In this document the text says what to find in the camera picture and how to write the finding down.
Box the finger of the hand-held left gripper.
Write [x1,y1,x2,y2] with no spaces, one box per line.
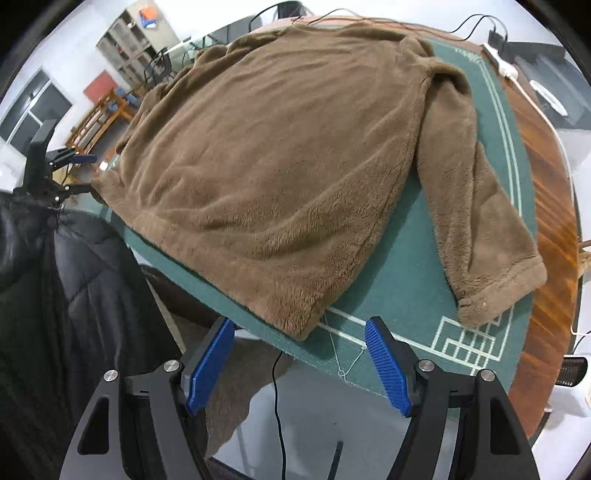
[48,183,100,202]
[46,148,98,171]

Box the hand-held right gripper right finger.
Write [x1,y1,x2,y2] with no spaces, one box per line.
[365,316,541,480]

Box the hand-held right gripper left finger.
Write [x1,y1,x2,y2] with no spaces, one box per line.
[59,316,236,480]

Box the brown fleece sweater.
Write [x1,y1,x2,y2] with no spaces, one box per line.
[90,21,549,342]

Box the dark window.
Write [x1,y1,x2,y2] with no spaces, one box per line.
[0,67,72,153]

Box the wooden chair with blue seat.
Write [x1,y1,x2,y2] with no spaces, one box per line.
[108,88,141,121]

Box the red board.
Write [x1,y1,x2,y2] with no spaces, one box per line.
[83,69,118,107]

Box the green table mat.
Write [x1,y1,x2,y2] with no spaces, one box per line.
[95,28,539,407]

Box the black metal chair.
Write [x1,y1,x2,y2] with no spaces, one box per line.
[143,46,174,86]
[272,0,305,19]

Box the grey metal cabinet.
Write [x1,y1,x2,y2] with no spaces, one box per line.
[96,0,181,88]

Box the black puffer jacket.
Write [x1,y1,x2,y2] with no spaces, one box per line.
[0,191,185,480]

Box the glass top table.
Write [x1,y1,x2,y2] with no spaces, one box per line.
[164,25,232,58]

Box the white power strip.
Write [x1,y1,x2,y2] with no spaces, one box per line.
[482,44,520,79]

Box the grey stair platform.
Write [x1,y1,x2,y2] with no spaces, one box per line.
[503,41,578,130]

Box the white string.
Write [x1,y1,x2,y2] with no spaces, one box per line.
[323,314,370,384]

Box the black cable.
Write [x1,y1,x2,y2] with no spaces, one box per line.
[271,351,289,480]
[249,2,416,31]
[450,14,509,38]

